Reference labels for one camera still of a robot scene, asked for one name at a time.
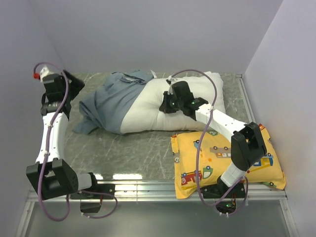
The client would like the white pillow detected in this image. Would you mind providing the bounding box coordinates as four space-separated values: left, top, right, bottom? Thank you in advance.
120 71 226 134

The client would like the blue striped pillowcase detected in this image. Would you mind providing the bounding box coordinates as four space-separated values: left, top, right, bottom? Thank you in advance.
73 70 154 135

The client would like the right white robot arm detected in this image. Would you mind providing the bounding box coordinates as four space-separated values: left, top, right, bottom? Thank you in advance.
159 80 267 198

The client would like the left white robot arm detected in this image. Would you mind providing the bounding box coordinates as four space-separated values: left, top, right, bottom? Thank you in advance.
26 66 100 200

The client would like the yellow cartoon car pillow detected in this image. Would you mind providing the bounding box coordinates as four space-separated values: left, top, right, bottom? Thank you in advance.
171 124 286 199

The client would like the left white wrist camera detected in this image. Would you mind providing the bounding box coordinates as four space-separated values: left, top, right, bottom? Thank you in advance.
33 65 54 82

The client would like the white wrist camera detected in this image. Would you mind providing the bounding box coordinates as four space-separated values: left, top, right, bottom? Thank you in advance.
33 65 54 82
166 76 178 95

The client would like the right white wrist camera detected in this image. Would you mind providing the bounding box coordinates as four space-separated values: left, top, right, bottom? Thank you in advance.
166 76 178 95

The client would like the right side aluminium rail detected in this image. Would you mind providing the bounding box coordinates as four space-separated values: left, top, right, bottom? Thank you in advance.
236 74 256 122

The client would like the aluminium mounting rail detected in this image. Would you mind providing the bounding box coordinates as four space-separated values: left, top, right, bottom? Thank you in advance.
27 180 287 202

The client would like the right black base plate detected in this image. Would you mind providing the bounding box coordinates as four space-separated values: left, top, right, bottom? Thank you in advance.
201 183 249 217

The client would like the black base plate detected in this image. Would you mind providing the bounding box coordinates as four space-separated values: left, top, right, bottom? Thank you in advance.
201 183 249 217
70 183 115 214

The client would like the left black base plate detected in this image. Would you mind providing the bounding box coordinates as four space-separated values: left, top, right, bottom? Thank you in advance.
70 183 115 214

